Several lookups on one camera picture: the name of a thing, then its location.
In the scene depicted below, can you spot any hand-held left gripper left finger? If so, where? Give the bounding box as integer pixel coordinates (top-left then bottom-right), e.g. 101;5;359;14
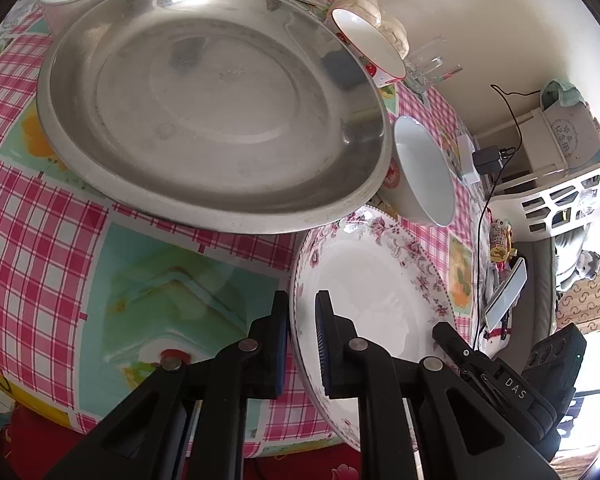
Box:
45;290;291;480

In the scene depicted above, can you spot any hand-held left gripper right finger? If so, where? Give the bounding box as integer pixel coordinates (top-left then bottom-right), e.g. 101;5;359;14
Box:
314;289;566;480

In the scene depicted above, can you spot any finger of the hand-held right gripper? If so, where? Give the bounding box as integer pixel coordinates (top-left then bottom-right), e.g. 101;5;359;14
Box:
431;321;486;368

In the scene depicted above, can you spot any pink floral rimmed plate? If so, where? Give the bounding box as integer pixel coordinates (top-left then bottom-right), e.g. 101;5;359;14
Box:
289;205;458;453

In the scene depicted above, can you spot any large white bowl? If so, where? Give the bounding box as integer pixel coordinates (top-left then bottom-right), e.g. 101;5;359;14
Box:
380;115;456;227

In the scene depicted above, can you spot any stainless steel round plate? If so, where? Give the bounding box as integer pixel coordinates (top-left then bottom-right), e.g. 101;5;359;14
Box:
36;0;393;235

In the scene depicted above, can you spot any strawberry print bowl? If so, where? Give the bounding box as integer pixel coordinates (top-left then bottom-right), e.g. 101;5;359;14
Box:
328;7;407;88

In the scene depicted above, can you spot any smartphone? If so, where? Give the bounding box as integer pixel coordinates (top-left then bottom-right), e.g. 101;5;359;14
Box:
484;257;528;331

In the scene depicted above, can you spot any brown patterned rug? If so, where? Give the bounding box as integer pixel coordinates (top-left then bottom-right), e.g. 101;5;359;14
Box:
555;260;600;333

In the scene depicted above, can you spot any grey cushion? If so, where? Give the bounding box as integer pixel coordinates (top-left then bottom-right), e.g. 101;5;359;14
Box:
510;225;588;341

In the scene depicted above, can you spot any yellow snack packet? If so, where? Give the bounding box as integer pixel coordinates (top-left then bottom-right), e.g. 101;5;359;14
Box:
487;219;516;263

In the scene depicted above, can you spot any grey plush toy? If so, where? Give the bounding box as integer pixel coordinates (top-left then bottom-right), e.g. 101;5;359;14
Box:
575;250;600;281

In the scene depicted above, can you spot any white laundry basket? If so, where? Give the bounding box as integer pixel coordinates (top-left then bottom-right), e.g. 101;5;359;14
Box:
475;107;600;235

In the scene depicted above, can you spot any white power strip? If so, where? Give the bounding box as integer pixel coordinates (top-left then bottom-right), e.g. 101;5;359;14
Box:
455;134;481;184

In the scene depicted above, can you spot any black charger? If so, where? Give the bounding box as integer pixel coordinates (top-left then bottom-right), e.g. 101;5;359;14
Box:
472;145;513;177

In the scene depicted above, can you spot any white printed bag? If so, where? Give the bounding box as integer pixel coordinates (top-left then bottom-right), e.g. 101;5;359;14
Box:
539;79;600;171

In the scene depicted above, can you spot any glass beer mug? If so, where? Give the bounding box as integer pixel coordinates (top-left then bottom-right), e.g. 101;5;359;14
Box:
405;36;463;93

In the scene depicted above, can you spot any pink plaid tablecloth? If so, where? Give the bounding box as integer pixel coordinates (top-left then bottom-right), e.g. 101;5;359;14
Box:
0;0;481;458

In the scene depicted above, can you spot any bag of steamed buns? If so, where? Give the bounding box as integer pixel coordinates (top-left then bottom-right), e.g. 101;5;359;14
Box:
330;0;411;58

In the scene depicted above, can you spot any black phone cable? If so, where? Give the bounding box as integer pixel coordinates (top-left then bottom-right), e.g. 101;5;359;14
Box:
470;167;506;353

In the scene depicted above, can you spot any black charger cable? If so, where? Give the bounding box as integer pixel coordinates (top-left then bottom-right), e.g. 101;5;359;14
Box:
490;84;542;151

